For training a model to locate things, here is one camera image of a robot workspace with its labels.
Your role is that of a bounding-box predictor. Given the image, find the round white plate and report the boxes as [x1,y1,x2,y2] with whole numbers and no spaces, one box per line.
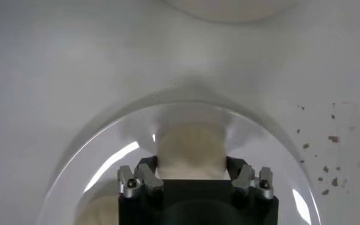
[35,100,323,225]

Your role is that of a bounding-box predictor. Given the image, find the pleated white steamed baozi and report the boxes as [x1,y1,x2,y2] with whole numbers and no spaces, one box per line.
[155,122,228,180]

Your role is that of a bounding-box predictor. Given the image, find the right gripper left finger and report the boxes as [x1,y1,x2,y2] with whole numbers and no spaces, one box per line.
[117,155,165,198]

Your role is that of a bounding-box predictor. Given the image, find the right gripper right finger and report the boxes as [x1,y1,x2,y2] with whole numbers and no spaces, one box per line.
[225,155,274,200]

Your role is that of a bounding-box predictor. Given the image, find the scattered brown crumbs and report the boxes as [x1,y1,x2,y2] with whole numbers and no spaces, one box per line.
[295,102,351,196]

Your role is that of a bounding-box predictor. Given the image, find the white electric cooker pot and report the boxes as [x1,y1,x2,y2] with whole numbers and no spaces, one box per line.
[161,0,299,24]

